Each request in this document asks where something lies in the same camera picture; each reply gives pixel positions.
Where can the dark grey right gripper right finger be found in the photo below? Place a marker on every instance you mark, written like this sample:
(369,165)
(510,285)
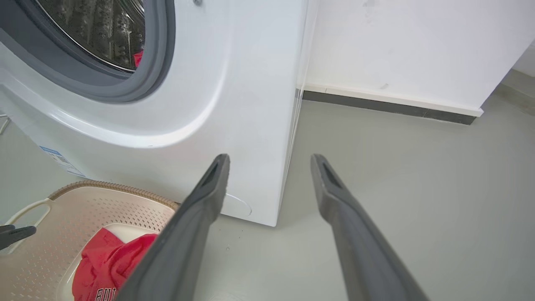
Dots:
(363,251)

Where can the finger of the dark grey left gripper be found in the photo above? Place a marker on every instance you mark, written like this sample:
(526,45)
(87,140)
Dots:
(175,251)

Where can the dark grey pointed right gripper left finger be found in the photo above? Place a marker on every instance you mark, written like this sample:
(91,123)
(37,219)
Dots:
(14,235)

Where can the beige perforated laundry basket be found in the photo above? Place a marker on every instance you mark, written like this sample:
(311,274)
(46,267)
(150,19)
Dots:
(54,246)

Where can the white front-load washing machine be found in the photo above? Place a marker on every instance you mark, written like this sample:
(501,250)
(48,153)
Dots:
(234,108)

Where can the red printed jersey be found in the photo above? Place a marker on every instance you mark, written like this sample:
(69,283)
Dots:
(106,267)

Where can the blue and white energy label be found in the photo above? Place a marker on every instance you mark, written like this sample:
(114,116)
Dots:
(60,161)

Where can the grey rubber door gasket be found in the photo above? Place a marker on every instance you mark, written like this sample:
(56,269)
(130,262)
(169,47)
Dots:
(125,79)

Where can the red garment in drum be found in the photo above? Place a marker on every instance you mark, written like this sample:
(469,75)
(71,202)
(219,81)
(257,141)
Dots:
(138,58)

